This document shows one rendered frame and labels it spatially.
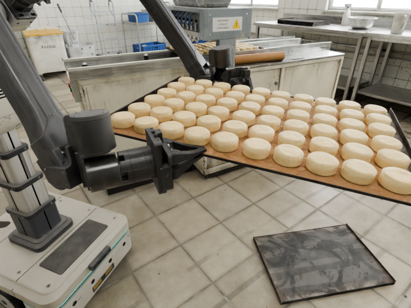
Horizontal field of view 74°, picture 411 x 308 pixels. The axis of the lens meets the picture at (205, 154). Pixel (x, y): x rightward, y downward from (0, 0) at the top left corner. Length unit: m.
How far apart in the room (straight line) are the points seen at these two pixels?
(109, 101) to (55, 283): 1.00
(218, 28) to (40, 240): 1.41
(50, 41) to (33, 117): 4.81
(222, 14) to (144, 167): 1.37
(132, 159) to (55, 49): 4.92
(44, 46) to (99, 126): 4.89
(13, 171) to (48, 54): 4.13
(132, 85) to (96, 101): 0.23
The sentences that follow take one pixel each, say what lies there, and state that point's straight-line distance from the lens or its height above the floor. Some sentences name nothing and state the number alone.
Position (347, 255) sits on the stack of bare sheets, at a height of 0.02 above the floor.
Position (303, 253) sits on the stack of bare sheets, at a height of 0.02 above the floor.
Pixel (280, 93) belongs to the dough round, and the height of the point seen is 1.02.
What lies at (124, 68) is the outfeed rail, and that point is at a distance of 1.75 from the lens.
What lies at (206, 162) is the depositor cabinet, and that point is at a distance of 1.98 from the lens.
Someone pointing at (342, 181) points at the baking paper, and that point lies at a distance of 0.49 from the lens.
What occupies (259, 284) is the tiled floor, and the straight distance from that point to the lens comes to 1.53.
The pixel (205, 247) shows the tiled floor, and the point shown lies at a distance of 1.65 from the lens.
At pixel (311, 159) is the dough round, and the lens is 0.48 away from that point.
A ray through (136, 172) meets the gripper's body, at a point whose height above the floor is 1.00.
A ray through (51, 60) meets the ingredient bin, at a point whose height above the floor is 0.31.
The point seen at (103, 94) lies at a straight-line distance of 1.75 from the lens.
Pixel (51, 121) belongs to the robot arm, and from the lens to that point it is 0.51.
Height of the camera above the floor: 1.25
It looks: 30 degrees down
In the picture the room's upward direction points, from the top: straight up
